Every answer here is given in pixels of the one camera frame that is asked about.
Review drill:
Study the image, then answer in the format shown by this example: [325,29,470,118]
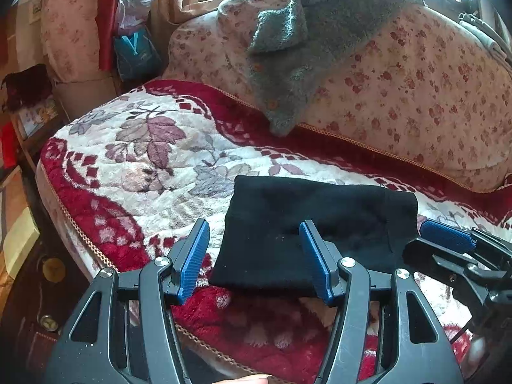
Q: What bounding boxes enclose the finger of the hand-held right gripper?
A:
[402,237,483,281]
[419,218,512,259]

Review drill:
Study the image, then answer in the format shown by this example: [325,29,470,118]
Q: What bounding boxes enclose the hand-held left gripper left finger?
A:
[44,218,211,384]

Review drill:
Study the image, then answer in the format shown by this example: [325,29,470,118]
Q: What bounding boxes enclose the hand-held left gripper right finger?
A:
[298,219,465,384]

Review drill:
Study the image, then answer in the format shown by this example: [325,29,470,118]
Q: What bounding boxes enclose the black pants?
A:
[209,174,419,299]

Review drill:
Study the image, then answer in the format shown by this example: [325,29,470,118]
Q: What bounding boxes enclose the person's left hand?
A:
[222,373,273,384]

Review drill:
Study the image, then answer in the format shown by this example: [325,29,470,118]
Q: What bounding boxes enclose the red and white floral blanket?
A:
[36,79,512,384]

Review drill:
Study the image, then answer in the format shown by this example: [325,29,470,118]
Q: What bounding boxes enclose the dark wooden cabinet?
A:
[0,240,65,384]

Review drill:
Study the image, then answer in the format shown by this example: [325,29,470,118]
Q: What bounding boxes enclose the folded grey cloth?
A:
[458,11,509,62]

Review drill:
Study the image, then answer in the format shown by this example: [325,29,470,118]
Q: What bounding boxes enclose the teal bag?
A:
[113,32,163,81]

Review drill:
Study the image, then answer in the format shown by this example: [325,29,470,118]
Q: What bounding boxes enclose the printed picture box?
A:
[11,95,69,139]

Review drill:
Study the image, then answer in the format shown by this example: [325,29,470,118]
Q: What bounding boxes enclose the dark red cloth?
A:
[2,63,54,112]

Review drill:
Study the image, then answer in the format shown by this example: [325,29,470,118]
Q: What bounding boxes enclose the grey fleece towel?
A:
[246,0,425,137]

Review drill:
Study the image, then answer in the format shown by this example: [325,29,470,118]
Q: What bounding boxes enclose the clear plastic bag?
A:
[117,0,157,37]

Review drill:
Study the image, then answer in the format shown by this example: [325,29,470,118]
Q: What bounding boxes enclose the floral curtain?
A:
[39,0,101,83]

